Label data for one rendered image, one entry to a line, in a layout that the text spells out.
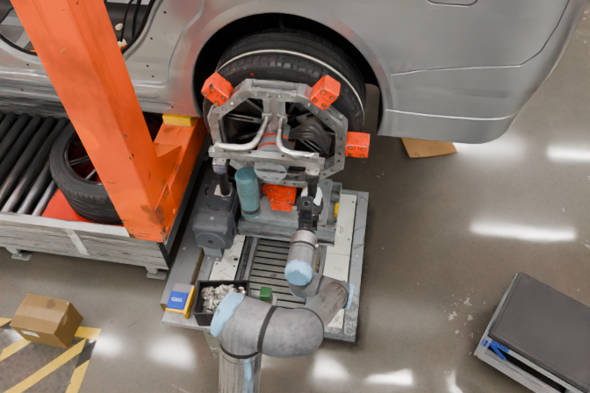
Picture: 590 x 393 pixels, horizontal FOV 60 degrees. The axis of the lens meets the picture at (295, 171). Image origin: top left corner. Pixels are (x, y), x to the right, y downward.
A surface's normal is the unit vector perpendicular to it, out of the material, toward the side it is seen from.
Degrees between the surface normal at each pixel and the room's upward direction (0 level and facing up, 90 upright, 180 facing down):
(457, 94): 90
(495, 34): 90
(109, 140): 90
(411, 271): 0
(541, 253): 0
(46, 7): 90
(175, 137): 0
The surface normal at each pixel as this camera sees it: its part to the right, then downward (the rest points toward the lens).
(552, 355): -0.03, -0.64
